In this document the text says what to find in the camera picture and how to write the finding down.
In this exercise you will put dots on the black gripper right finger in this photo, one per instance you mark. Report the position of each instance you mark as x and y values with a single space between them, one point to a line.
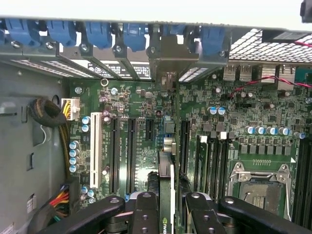
202 214

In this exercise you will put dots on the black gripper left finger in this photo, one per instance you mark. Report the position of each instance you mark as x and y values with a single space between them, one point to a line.
146 214

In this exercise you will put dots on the CPU socket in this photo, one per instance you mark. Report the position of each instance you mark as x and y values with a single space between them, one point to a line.
263 195

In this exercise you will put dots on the silver socket cover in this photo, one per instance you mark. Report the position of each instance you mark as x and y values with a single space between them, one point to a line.
258 174

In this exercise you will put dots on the short black expansion slot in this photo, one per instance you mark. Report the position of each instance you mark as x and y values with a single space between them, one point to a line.
150 130

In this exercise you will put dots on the white expansion slot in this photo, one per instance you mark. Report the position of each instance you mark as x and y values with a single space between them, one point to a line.
96 146

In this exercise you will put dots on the green motherboard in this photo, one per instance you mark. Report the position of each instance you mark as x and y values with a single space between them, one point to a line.
146 97

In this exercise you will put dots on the blue card retention clip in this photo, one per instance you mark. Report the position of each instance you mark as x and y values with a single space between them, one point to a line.
212 40
61 33
174 29
98 35
22 31
134 36

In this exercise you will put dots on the open dark PC case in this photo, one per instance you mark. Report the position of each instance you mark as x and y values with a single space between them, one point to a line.
14 53

